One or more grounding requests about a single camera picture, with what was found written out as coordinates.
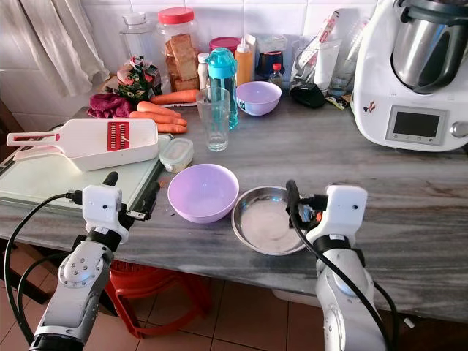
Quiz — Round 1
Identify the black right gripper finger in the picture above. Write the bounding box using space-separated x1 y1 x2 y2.
285 179 303 226

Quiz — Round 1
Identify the stainless steel plate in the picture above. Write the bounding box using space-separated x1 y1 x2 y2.
232 186 315 256

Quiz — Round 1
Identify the white mandoline slicer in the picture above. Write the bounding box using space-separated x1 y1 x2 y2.
6 117 159 172

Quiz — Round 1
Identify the small clear plastic container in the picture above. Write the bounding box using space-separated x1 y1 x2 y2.
159 137 195 173

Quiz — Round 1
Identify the large purple plastic bowl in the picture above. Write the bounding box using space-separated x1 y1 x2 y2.
167 163 241 224

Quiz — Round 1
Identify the pale green cutting board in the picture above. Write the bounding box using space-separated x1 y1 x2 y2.
0 130 167 216

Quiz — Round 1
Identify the red plastic stool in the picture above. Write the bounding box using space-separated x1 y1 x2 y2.
104 261 210 339

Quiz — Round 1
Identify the orange carrot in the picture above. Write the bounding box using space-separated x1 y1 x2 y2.
157 122 188 135
150 90 198 107
135 101 181 119
130 111 187 128

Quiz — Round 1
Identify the maroon cloth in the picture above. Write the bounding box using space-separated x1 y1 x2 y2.
86 93 132 120

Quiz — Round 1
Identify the white plastic storage box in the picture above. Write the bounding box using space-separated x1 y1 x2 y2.
271 288 320 308

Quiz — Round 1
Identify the clear drinking glass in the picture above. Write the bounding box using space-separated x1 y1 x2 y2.
196 88 231 153

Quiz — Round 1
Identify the black pouch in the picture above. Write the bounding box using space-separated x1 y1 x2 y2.
290 82 327 109

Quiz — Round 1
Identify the floral printed packet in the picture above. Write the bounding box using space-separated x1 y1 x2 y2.
113 56 160 103

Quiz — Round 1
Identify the small purple plastic bowl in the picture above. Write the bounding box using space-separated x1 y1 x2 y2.
236 81 282 117

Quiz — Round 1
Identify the dark wooden chair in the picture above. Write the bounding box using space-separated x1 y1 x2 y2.
0 101 17 151

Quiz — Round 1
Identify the small red capped bottle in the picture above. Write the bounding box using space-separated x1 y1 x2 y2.
269 64 284 87

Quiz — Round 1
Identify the clear plastic measuring jug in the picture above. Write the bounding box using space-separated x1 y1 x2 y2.
290 37 343 92

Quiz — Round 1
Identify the small white bottle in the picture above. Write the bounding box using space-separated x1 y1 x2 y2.
196 53 211 92

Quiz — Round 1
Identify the red lidded rusk jar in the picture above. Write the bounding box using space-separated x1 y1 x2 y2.
157 7 200 94

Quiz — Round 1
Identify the orange sauce bottle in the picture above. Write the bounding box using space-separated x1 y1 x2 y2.
235 38 254 85

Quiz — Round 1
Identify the dark jar with clear lid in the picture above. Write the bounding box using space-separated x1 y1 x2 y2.
254 34 287 80

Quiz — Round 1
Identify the beige curtain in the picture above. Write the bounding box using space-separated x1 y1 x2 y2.
18 0 110 99

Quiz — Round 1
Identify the clear empty plastic jar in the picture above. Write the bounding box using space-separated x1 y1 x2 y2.
119 11 160 68

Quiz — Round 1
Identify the white kitchen food processor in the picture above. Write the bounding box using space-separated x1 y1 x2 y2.
351 0 468 153

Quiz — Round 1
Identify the teal water bottle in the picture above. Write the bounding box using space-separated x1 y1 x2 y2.
206 48 238 130

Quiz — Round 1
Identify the pink lidded container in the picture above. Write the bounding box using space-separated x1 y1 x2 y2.
208 37 244 53

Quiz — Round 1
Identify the white and red carton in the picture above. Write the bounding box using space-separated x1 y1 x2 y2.
307 9 363 67

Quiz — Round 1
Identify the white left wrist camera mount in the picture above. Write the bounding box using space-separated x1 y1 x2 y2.
81 183 123 235

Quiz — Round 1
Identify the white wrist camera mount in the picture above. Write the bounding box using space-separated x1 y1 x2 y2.
317 184 369 236
81 183 123 235

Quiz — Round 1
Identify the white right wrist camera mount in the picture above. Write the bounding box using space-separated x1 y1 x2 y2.
317 184 369 236

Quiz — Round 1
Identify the short black left arm cable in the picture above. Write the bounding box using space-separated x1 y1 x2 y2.
16 250 78 341

